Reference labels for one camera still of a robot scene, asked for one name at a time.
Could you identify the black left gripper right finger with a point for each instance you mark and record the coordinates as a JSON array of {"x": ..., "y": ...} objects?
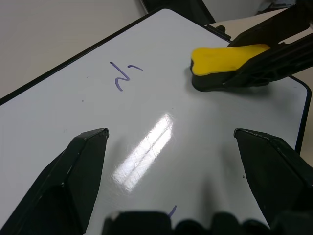
[{"x": 274, "y": 171}]

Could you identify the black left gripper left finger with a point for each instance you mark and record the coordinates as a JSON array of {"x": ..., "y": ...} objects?
[{"x": 61, "y": 176}]

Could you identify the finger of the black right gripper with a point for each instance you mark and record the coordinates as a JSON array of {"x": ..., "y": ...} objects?
[
  {"x": 276, "y": 27},
  {"x": 276, "y": 66}
]

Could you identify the yellow and black whiteboard eraser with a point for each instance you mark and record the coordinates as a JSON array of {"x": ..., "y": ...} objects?
[{"x": 215, "y": 61}]

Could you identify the small black whiteboard clip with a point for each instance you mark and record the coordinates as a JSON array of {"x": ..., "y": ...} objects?
[{"x": 221, "y": 28}]

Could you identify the black furniture piece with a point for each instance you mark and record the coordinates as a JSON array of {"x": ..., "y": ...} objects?
[{"x": 181, "y": 7}]

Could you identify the white whiteboard with black frame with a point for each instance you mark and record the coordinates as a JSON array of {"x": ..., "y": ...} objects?
[{"x": 146, "y": 110}]

